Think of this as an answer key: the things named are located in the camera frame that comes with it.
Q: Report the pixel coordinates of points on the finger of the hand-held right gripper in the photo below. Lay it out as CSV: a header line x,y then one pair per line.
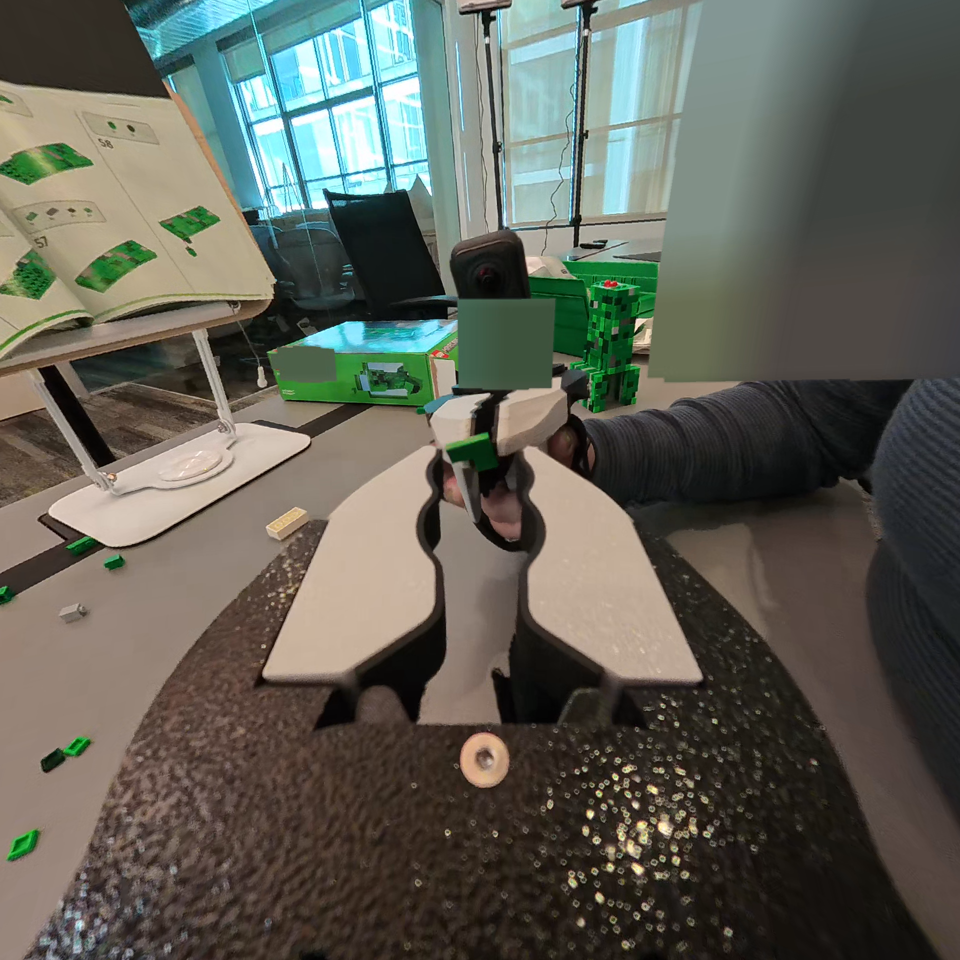
x,y
457,424
532,420

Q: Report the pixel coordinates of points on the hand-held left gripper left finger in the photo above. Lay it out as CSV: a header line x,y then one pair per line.
x,y
367,570

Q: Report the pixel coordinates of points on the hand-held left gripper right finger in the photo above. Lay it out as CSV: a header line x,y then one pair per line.
x,y
600,585

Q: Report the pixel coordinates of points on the person's right forearm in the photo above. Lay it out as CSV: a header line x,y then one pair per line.
x,y
720,442

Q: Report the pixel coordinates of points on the background office desk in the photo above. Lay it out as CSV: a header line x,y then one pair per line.
x,y
611,249

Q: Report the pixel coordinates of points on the person's right hand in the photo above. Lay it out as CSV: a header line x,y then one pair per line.
x,y
511,523

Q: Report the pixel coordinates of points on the white paper sheets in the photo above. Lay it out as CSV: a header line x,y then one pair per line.
x,y
551,266

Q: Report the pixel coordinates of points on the green storage bin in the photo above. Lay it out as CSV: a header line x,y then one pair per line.
x,y
570,300

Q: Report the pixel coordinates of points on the beige toy brick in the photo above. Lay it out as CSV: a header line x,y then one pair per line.
x,y
288,523

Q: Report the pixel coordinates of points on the black office chair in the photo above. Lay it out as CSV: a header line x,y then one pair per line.
x,y
382,247

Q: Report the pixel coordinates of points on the green blocky brick figure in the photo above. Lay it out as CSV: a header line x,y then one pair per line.
x,y
611,345

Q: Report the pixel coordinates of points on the green toy set box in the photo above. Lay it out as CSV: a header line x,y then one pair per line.
x,y
352,364

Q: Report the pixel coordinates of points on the black tripod stand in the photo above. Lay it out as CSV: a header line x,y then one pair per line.
x,y
491,112
579,112

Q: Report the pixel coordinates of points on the white book stand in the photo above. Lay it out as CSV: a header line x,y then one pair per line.
x,y
187,465

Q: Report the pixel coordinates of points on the small grey toy brick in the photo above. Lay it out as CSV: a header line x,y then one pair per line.
x,y
73,612

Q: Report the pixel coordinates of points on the open instruction booklet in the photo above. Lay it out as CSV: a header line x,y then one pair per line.
x,y
112,225

